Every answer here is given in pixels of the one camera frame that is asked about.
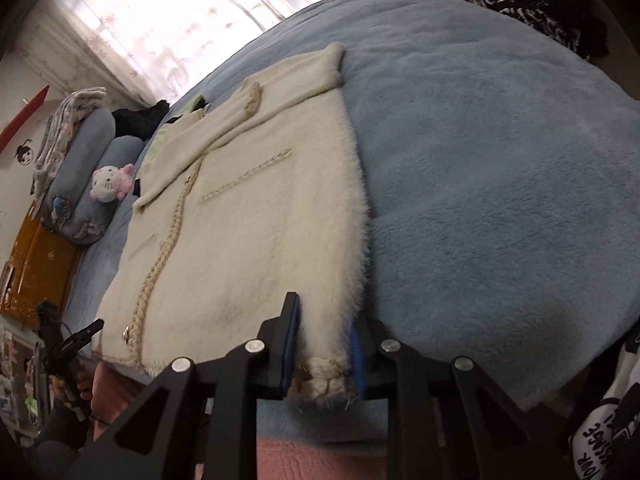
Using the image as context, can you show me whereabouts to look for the light green garment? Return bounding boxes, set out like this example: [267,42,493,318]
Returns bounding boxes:
[142,94,211,171]

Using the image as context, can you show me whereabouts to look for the colourful clutter pile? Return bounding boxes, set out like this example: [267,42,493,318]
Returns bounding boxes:
[0,320,51,436]

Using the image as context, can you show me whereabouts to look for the rolled blue blanket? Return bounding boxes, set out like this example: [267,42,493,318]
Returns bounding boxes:
[47,107,117,211]

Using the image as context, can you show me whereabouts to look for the blue fleece bed blanket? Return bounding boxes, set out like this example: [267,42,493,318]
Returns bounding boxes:
[65,0,640,446]

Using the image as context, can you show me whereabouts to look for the person's left forearm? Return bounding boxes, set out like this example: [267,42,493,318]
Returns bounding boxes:
[20,400,96,480]

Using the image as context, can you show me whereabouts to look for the person's left hand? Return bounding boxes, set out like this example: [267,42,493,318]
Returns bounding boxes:
[50,367,96,411]

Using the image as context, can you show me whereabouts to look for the white fluffy cardigan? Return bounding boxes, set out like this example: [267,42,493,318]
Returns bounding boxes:
[91,42,373,401]

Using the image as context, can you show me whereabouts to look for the red wall decoration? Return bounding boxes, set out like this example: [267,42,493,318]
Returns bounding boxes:
[0,85,51,153]

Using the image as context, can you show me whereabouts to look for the black white patterned cloth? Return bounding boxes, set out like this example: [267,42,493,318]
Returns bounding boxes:
[462,0,581,51]

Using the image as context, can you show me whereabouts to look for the floral folded quilt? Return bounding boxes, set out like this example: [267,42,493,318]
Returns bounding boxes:
[32,87,108,196]

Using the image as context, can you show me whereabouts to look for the blue grey pillows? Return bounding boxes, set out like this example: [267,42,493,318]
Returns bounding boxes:
[42,135,146,246]

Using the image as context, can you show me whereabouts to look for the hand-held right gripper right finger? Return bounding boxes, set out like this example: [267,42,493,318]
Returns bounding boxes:
[350,316,543,480]

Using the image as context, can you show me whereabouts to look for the white black printed shirt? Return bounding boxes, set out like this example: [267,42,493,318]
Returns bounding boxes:
[567,330,640,480]

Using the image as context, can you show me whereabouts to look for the orange wooden cabinet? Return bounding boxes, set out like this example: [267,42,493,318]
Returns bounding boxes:
[0,200,83,331]

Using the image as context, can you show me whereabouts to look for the pink white cat plush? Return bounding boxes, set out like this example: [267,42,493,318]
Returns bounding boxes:
[90,162,137,204]

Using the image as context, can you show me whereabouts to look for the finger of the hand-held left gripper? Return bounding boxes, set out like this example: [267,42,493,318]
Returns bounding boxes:
[60,319,106,356]
[36,301,59,341]

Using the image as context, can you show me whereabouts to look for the pink pants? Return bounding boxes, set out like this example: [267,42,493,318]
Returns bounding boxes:
[90,360,401,480]

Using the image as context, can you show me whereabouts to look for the black crumpled garment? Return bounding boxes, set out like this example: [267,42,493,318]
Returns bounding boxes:
[112,100,171,141]

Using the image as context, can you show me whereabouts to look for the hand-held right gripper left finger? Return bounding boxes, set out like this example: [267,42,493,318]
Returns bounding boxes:
[75,291,303,480]

